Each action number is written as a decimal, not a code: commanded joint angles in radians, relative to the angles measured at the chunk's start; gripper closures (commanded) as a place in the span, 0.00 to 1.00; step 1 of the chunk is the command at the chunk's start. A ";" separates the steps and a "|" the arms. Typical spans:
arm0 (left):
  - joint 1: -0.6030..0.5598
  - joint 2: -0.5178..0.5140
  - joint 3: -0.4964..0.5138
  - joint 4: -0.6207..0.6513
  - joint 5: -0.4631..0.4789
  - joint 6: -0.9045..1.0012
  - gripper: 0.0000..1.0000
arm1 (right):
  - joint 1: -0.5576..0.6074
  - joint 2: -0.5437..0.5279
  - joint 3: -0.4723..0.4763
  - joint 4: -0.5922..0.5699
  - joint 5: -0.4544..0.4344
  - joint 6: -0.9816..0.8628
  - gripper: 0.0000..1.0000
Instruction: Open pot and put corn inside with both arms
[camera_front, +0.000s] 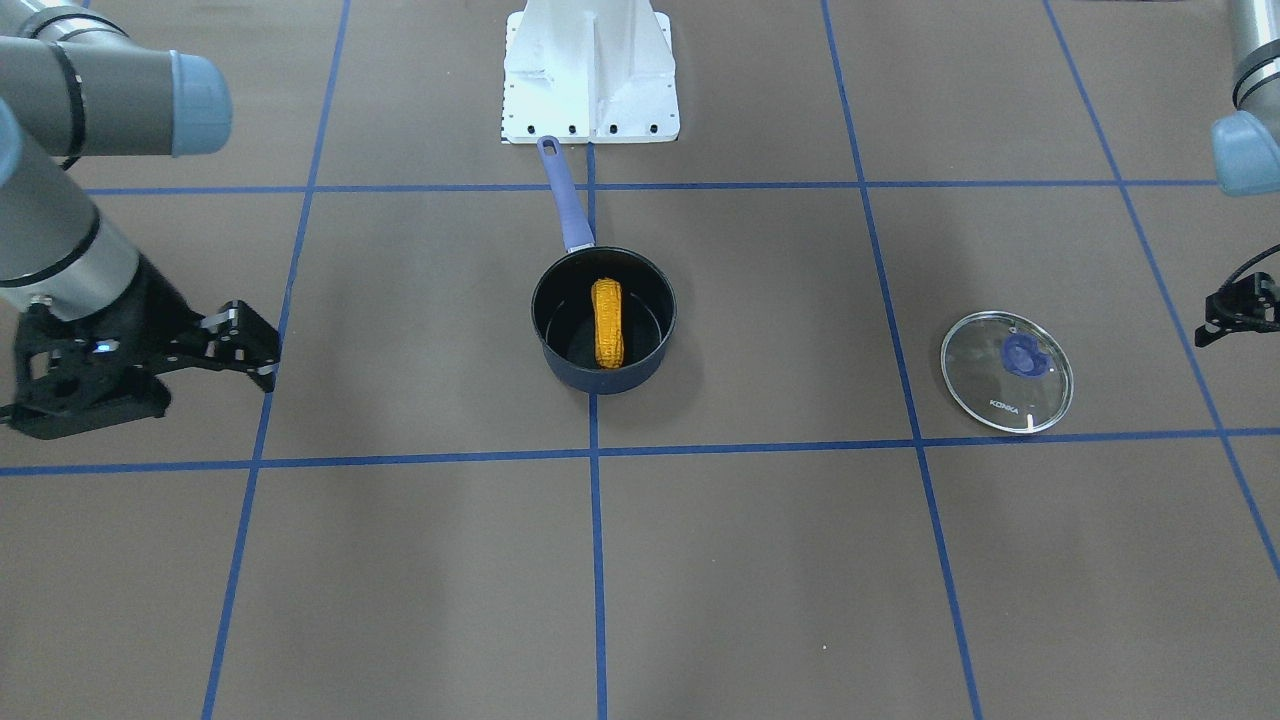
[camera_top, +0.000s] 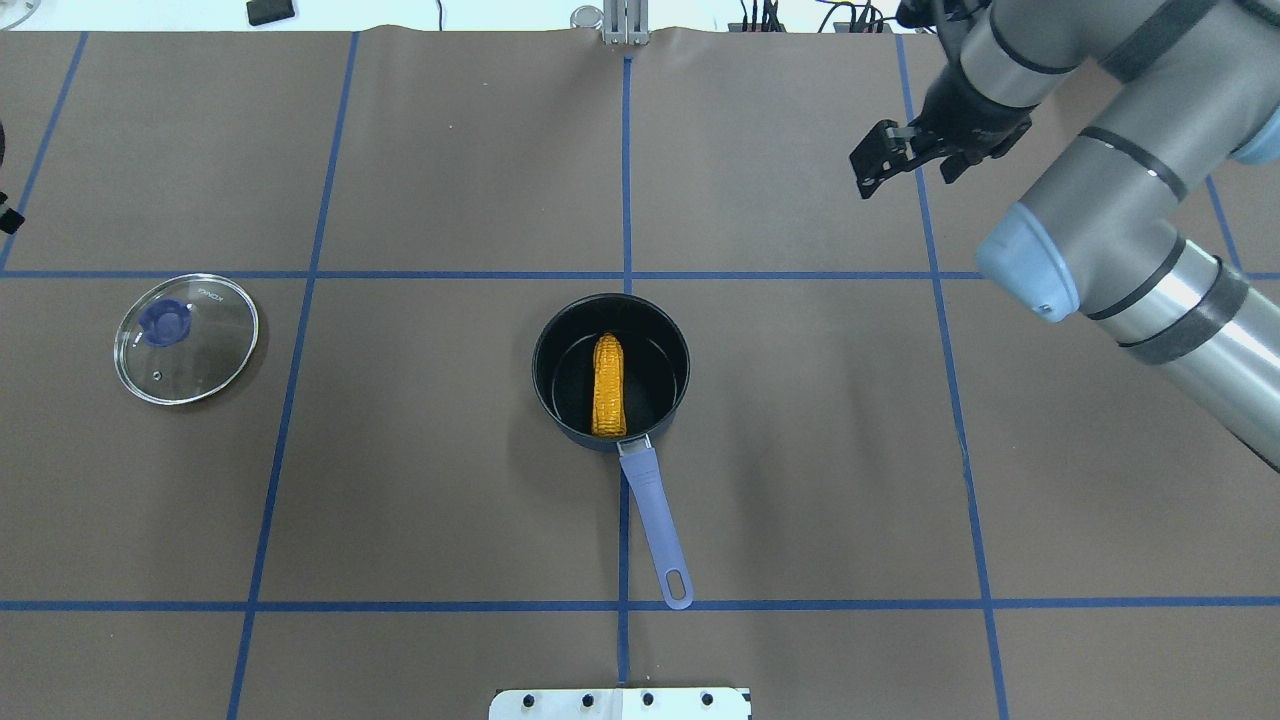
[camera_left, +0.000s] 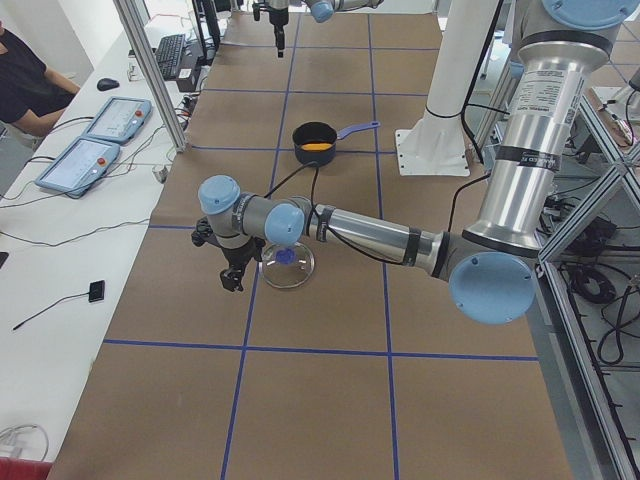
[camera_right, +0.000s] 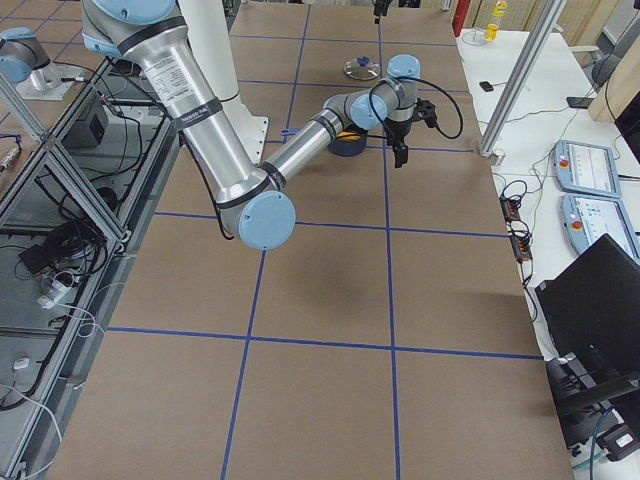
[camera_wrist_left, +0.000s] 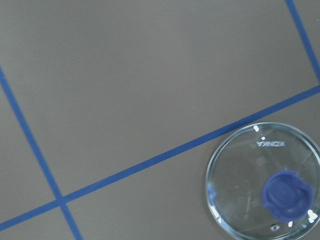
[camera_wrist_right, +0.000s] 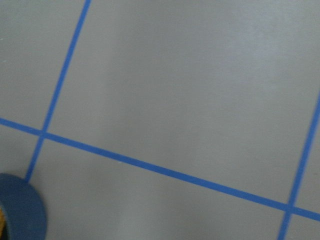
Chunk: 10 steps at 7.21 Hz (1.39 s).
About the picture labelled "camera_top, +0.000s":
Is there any aluminium frame post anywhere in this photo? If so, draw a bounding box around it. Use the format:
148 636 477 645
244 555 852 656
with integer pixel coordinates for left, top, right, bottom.
600 0 650 46

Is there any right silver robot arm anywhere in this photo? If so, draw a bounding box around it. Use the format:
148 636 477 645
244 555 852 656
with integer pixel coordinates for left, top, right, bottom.
849 1 1279 468

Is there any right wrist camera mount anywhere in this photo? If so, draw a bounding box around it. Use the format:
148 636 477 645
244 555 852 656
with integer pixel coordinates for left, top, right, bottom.
893 0 970 29

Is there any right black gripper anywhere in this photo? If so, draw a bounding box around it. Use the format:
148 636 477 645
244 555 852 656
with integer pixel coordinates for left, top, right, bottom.
849 67 1036 200

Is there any black power strip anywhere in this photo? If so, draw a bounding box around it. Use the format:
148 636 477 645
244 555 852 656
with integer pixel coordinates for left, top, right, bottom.
733 1 902 35

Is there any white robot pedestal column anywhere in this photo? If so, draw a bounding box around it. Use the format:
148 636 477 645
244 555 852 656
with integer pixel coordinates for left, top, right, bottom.
488 687 753 719

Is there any small black square device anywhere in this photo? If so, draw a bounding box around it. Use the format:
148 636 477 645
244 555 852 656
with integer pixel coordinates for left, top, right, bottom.
244 0 296 28

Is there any yellow corn cob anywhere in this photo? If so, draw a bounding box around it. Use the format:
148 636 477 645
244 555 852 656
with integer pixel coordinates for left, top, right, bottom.
590 332 628 438

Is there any glass pot lid blue knob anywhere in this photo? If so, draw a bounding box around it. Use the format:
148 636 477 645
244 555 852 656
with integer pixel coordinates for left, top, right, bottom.
113 273 261 406

